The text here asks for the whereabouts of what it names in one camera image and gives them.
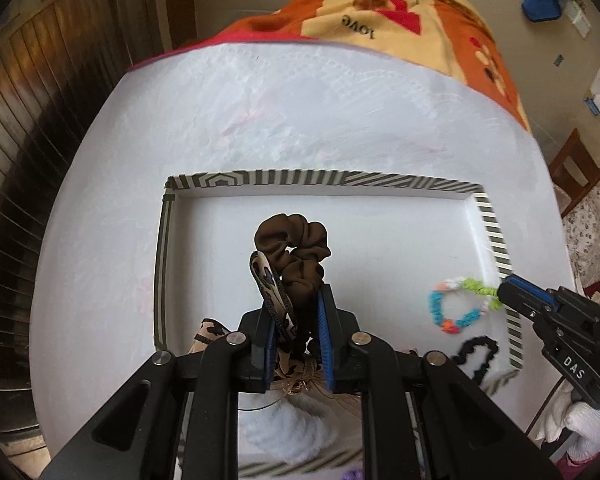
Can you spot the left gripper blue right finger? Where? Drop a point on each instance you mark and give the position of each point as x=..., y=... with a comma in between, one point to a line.
x=325, y=343

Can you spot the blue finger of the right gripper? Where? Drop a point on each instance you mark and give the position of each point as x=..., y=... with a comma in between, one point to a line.
x=543, y=295

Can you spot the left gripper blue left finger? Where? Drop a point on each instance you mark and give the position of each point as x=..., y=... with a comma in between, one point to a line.
x=270, y=349

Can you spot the brown scrunchie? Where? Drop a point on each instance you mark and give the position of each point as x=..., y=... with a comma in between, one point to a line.
x=295, y=247

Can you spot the leopard print bow hairtie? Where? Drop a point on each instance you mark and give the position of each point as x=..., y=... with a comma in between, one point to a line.
x=275, y=302

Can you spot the light blue fluffy scrunchie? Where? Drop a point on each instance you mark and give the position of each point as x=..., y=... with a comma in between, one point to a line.
x=288, y=427

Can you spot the black scrunchie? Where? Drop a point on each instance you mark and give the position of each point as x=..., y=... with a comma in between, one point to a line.
x=476, y=356

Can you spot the right white gloved hand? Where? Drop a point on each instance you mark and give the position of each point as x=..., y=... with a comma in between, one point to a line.
x=578, y=417

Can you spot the floral fabric bundle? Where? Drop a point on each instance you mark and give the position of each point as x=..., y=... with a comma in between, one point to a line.
x=582, y=231

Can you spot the striped shallow tray box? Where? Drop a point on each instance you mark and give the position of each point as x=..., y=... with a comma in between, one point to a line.
x=393, y=239

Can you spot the wooden chair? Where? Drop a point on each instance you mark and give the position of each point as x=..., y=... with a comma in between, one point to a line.
x=574, y=171

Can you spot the orange patterned blanket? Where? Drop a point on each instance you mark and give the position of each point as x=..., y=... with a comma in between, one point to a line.
x=447, y=36

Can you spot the blue cloth on wall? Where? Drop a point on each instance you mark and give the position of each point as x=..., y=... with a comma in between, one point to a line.
x=537, y=11

